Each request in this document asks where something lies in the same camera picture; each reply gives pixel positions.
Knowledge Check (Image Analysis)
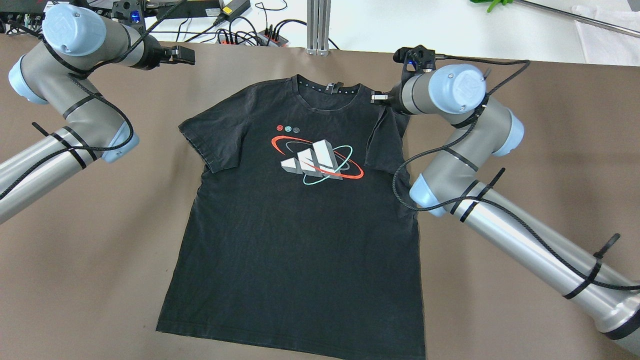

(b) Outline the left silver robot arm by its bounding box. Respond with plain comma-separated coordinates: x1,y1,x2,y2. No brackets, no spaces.
0,1,195,223

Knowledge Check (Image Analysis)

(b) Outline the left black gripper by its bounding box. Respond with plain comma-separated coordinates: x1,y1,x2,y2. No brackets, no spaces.
145,45,196,68

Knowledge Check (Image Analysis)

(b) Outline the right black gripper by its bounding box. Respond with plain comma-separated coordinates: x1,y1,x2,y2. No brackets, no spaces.
370,89,401,109

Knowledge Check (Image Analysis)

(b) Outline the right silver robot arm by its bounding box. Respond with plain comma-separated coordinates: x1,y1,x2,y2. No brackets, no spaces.
409,61,639,360

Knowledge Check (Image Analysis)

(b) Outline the black graphic t-shirt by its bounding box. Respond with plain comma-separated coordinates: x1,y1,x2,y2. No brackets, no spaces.
156,75,426,360

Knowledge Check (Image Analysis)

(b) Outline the power strip with plugs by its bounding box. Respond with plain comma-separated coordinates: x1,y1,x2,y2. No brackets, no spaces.
212,29,290,47

